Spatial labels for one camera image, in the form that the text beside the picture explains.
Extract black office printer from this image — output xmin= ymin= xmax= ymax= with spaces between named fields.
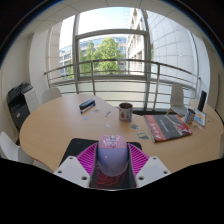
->
xmin=5 ymin=81 xmax=39 ymax=131

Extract lilac computer mouse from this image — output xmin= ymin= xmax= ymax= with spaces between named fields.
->
xmin=96 ymin=134 xmax=130 ymax=177

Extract white chair wooden legs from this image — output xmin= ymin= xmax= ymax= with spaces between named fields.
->
xmin=0 ymin=130 xmax=54 ymax=174

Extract black and blue stapler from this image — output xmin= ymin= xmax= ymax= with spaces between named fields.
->
xmin=78 ymin=98 xmax=97 ymax=115

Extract white illustrated booklet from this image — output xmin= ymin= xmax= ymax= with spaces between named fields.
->
xmin=193 ymin=108 xmax=208 ymax=128

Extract printed mug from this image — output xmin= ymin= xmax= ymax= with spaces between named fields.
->
xmin=183 ymin=108 xmax=197 ymax=126
xmin=118 ymin=102 xmax=134 ymax=123

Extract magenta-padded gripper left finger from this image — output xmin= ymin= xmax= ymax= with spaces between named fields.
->
xmin=53 ymin=142 xmax=99 ymax=189

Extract metal balcony railing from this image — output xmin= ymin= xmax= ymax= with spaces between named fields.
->
xmin=43 ymin=58 xmax=202 ymax=111

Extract black cylindrical speaker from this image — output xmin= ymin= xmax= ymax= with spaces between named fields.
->
xmin=197 ymin=89 xmax=208 ymax=113

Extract green tree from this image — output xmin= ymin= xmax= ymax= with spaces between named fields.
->
xmin=79 ymin=36 xmax=125 ymax=75

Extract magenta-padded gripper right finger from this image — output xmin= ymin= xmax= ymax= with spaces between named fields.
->
xmin=127 ymin=142 xmax=172 ymax=188

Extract black mouse pad red print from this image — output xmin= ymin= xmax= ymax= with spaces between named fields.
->
xmin=59 ymin=137 xmax=143 ymax=190

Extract red and blue magazine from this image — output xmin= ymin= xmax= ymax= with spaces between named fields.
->
xmin=143 ymin=114 xmax=194 ymax=144

